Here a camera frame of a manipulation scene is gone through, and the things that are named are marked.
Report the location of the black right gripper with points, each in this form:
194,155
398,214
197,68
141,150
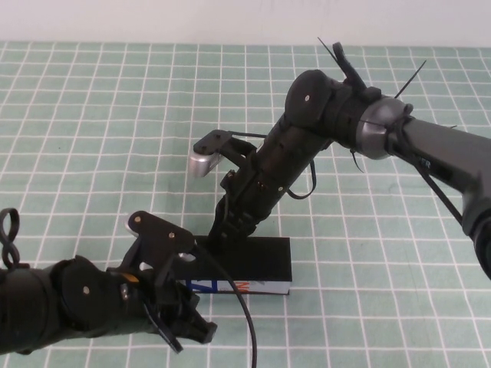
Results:
253,195

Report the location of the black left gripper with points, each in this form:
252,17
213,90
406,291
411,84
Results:
169,303

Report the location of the black glasses case printed side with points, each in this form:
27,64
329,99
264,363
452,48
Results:
268,260

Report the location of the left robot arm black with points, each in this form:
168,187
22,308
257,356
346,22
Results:
38,306

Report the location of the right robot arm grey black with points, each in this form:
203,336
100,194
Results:
433,149

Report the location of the black zip tie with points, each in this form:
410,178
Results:
357,163
412,78
330,51

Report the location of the green checked tablecloth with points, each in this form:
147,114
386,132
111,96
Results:
115,115

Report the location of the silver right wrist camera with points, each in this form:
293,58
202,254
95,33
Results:
201,165

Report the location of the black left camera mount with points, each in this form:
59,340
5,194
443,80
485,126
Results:
161,234

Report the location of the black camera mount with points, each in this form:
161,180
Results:
161,234
215,140

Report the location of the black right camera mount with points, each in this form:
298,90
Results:
215,140

